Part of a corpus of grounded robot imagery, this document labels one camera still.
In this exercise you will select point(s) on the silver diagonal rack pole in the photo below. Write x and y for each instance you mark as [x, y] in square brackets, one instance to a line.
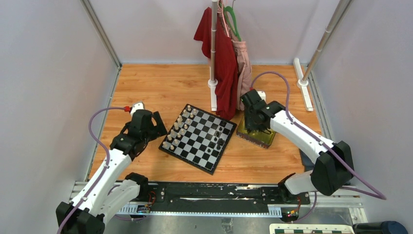
[339, 12]

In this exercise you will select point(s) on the pink hanging garment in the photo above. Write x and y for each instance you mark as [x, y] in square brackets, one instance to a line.
[242, 58]

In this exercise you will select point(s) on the red hanging shirt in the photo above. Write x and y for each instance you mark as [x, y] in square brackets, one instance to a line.
[225, 64]

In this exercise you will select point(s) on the white chess pieces row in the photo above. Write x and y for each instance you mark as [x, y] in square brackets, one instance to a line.
[179, 134]

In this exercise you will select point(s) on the aluminium frame rail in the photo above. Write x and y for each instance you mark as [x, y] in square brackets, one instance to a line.
[320, 210]

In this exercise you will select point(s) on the dark blue object corner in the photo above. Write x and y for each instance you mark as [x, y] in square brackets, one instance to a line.
[384, 227]

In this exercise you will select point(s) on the black white chessboard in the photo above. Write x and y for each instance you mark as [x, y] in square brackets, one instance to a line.
[204, 127]

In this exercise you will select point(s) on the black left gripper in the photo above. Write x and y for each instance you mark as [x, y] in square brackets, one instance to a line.
[158, 130]

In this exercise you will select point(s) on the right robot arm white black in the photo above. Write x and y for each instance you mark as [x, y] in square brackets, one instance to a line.
[332, 161]

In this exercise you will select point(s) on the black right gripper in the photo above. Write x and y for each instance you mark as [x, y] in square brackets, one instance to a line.
[249, 125]

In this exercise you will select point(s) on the black rook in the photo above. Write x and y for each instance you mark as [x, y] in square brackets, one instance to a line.
[223, 123]

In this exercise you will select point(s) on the white clothes rack pole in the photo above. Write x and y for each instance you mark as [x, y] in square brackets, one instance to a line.
[212, 83]

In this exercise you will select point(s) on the green clothes hanger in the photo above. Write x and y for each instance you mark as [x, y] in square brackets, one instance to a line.
[230, 17]

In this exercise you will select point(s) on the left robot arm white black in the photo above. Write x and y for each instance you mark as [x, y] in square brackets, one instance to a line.
[103, 177]

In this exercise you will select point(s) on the white rack foot bar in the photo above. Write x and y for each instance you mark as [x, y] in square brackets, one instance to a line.
[302, 85]

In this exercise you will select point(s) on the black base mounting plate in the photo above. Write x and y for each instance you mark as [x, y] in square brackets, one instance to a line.
[216, 198]

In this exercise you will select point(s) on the grey crumpled cloth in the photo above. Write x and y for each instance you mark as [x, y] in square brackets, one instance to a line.
[306, 161]

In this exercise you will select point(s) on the yellow square tin box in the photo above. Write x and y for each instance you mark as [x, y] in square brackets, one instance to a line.
[262, 139]

